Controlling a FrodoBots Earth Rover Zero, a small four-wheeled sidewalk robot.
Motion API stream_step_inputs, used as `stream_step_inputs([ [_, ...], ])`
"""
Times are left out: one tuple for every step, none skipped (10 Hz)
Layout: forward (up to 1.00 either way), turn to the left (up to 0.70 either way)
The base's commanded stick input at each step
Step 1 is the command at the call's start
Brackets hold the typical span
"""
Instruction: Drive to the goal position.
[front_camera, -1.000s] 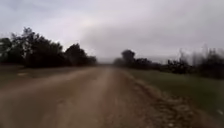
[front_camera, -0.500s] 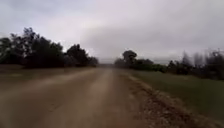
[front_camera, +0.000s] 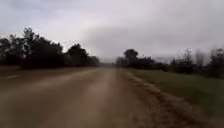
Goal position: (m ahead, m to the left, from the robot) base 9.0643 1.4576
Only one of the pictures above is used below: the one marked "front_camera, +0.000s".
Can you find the dark row of bushes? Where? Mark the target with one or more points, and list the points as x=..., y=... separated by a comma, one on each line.
x=180, y=65

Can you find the dark row of trees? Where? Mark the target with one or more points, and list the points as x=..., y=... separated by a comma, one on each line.
x=40, y=53

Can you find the green grass field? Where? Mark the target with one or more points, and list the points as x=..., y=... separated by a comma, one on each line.
x=193, y=88

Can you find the brownish grass verge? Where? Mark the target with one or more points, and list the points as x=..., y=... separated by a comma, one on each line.
x=20, y=73

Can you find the brown dirt road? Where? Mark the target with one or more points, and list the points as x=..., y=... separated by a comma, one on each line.
x=86, y=100

